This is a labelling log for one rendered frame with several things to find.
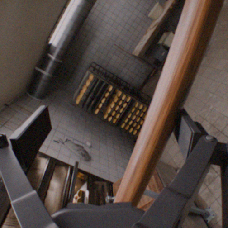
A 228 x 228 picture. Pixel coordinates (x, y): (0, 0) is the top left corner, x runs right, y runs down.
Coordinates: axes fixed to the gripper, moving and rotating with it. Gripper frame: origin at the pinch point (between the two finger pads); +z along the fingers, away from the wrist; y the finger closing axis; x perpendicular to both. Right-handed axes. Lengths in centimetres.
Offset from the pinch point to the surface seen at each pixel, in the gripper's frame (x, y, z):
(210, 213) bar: -164, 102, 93
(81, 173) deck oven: -145, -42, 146
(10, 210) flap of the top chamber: -112, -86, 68
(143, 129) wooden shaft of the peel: -0.4, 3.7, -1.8
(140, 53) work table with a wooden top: -29, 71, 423
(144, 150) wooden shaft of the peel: -2.3, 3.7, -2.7
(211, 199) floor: -157, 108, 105
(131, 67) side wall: -78, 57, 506
